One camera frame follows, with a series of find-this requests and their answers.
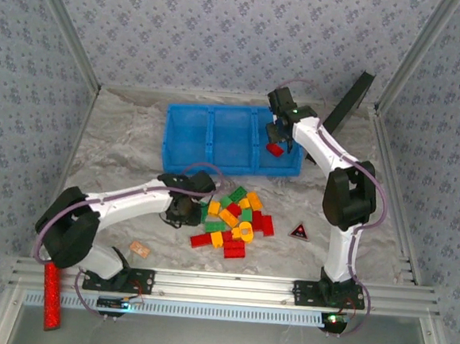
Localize long red lego brick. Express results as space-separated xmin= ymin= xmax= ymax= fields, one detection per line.
xmin=189 ymin=233 xmax=214 ymax=250

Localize blue three-compartment plastic bin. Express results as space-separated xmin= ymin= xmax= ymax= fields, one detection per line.
xmin=160 ymin=99 xmax=308 ymax=183

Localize small orange card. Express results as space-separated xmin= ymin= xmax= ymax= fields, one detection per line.
xmin=128 ymin=240 xmax=153 ymax=259

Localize black flat board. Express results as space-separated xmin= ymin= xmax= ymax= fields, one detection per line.
xmin=322 ymin=68 xmax=377 ymax=142

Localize black triangle with red mark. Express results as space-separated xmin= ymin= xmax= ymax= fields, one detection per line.
xmin=287 ymin=221 xmax=312 ymax=242

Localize left circuit board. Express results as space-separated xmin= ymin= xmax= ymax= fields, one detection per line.
xmin=96 ymin=295 xmax=145 ymax=314

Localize circuit board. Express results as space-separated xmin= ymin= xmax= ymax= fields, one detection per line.
xmin=319 ymin=311 xmax=351 ymax=334
xmin=96 ymin=295 xmax=145 ymax=314

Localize red glitter cylinder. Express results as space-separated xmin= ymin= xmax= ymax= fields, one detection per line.
xmin=38 ymin=261 xmax=67 ymax=333

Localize right circuit board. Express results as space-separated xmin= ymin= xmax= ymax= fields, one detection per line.
xmin=319 ymin=311 xmax=351 ymax=334

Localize aluminium front rail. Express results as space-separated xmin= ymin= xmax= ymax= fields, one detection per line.
xmin=7 ymin=253 xmax=443 ymax=320

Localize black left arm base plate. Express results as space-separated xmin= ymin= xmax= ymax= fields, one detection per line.
xmin=81 ymin=263 xmax=156 ymax=296

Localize light blue slotted cable duct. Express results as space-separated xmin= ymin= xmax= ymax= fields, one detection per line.
xmin=24 ymin=288 xmax=330 ymax=329

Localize aluminium side rail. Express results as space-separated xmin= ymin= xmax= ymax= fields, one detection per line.
xmin=55 ymin=83 xmax=102 ymax=196
xmin=358 ymin=106 xmax=435 ymax=286

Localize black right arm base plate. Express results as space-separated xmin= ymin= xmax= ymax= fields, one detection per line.
xmin=291 ymin=279 xmax=367 ymax=312

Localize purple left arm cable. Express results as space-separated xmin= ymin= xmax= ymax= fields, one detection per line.
xmin=27 ymin=149 xmax=227 ymax=329

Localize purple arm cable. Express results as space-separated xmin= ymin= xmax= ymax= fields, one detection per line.
xmin=259 ymin=76 xmax=398 ymax=341
xmin=27 ymin=149 xmax=227 ymax=329

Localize aluminium frame post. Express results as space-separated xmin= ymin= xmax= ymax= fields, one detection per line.
xmin=21 ymin=0 xmax=110 ymax=94
xmin=373 ymin=0 xmax=460 ymax=121

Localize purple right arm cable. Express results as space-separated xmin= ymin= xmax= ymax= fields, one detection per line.
xmin=259 ymin=76 xmax=398 ymax=341

